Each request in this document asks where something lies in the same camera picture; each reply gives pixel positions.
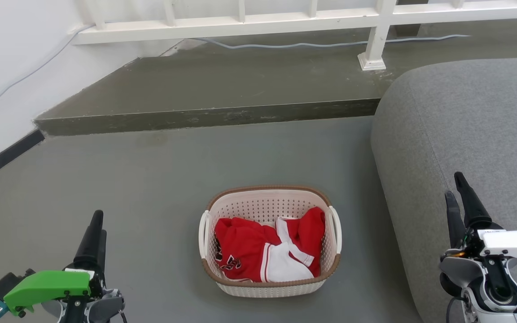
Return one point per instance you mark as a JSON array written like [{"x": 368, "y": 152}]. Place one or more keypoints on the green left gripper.
[{"x": 47, "y": 282}]

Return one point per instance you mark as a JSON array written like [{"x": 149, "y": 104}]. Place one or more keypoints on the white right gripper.
[{"x": 514, "y": 244}]

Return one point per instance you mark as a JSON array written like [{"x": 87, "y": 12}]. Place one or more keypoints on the white laundry basket brown rim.
[{"x": 263, "y": 204}]

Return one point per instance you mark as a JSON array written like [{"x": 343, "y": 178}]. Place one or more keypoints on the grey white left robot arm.
[{"x": 101, "y": 307}]

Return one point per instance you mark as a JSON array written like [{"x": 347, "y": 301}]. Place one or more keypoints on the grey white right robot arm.
[{"x": 462, "y": 271}]

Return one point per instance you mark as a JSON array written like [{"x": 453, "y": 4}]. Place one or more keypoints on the grey fabric sofa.
[{"x": 474, "y": 125}]

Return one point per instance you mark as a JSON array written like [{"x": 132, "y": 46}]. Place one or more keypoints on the black baseboard strip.
[{"x": 2, "y": 157}]

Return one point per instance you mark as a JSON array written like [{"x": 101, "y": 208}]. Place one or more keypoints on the red and white sports garment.
[{"x": 245, "y": 246}]

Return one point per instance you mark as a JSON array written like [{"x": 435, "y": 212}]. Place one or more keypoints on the raised grey concrete step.
[{"x": 240, "y": 85}]

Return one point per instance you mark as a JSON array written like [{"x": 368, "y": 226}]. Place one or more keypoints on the white wooden railing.
[{"x": 240, "y": 24}]

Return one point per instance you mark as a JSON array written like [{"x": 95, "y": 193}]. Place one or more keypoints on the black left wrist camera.
[{"x": 5, "y": 282}]

